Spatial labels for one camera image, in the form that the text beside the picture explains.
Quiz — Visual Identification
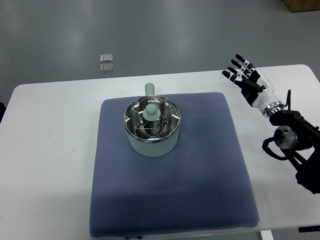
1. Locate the green pot steel interior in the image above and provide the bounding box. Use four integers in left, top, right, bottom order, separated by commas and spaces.
126, 82, 179, 157

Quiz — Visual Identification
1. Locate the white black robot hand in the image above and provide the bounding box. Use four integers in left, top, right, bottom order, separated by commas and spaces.
222, 54, 285, 118

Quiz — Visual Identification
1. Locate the black object table edge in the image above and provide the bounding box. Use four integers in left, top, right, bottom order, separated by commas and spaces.
298, 225, 320, 233

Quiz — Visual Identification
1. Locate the wire steaming rack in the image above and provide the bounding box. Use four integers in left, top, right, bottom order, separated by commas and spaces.
134, 115, 171, 140

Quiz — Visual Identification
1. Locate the dark object left edge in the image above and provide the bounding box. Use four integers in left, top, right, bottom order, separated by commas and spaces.
0, 102, 7, 122

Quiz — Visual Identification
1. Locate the blue textured mat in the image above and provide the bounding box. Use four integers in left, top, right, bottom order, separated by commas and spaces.
89, 92, 259, 238

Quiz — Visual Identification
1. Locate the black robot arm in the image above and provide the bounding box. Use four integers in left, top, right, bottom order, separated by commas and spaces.
262, 89, 320, 194

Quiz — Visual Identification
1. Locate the upper metal floor plate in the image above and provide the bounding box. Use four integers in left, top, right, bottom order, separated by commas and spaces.
99, 53, 113, 63

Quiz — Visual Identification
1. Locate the white table leg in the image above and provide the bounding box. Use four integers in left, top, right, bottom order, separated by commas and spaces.
259, 230, 274, 240

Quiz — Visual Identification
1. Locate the brown cardboard box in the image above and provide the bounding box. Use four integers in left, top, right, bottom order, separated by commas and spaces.
282, 0, 320, 13

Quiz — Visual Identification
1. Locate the glass lid green knob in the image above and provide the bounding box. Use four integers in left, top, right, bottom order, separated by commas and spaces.
124, 95, 181, 143

